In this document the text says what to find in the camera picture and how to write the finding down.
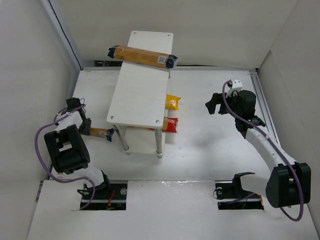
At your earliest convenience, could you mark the yellow spaghetti bag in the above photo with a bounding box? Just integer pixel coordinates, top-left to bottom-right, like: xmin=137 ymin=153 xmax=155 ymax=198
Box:
xmin=165 ymin=94 xmax=181 ymax=111

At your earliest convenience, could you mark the white two-tier shelf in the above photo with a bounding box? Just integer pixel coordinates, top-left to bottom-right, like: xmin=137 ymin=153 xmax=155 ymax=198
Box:
xmin=106 ymin=30 xmax=174 ymax=159

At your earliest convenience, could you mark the brown spaghetti box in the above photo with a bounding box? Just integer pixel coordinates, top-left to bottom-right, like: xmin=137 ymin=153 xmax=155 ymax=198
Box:
xmin=107 ymin=45 xmax=178 ymax=69

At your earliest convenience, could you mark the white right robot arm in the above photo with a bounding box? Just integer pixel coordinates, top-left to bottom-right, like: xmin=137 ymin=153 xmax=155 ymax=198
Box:
xmin=205 ymin=90 xmax=311 ymax=209

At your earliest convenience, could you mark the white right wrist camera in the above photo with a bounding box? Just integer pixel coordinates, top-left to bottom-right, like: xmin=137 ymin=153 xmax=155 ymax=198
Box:
xmin=226 ymin=78 xmax=243 ymax=98

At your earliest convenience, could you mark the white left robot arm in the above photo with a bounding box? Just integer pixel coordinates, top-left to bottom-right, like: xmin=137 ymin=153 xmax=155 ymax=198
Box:
xmin=44 ymin=97 xmax=112 ymax=199

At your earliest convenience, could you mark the blue-ended spaghetti box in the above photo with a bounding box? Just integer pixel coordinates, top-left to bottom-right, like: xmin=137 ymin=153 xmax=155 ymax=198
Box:
xmin=89 ymin=127 xmax=115 ymax=142

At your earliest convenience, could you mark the red spaghetti bag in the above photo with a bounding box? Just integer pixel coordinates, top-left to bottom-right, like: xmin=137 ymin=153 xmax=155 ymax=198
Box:
xmin=161 ymin=116 xmax=179 ymax=134

